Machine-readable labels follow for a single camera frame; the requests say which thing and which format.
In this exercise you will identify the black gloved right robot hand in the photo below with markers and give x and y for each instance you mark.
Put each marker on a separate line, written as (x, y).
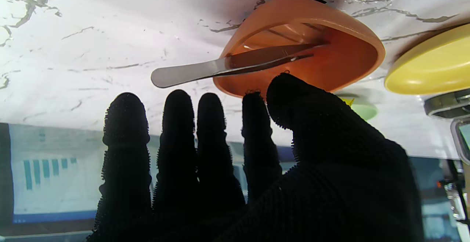
(330, 190)

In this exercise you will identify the dark transparent pill box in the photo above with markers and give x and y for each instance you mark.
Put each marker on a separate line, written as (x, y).
(453, 120)

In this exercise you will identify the metal tweezers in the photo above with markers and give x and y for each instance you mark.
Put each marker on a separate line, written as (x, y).
(191, 73)

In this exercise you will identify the green round dish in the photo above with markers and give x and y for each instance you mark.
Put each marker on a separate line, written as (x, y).
(363, 109)

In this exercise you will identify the orange dish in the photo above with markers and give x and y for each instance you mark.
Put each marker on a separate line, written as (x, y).
(341, 58)

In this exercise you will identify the yellow round dish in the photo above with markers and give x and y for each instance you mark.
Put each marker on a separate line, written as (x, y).
(433, 65)

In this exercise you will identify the printed laboratory backdrop poster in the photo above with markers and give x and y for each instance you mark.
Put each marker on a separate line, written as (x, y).
(55, 176)

